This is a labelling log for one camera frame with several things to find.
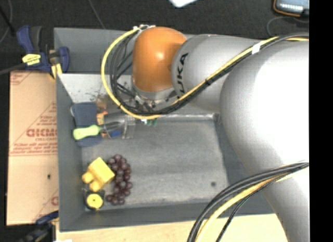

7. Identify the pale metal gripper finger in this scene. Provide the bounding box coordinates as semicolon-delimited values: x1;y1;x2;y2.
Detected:
121;116;137;140

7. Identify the purple toy grape bunch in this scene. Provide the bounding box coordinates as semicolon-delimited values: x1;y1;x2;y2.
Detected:
105;154;134;206

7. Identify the yellow toy block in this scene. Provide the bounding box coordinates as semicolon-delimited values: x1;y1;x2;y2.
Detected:
81;157;116;193

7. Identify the grey metal bin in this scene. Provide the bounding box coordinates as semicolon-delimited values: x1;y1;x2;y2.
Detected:
53;27;275;232

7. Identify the yellow and black round tape measure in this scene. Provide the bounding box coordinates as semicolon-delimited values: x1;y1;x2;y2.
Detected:
83;189;106;211

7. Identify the brown cardboard board red print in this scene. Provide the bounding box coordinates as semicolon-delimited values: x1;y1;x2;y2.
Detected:
6;70;60;226

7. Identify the green handled metal tool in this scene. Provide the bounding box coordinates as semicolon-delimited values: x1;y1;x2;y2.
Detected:
73;113;126;141

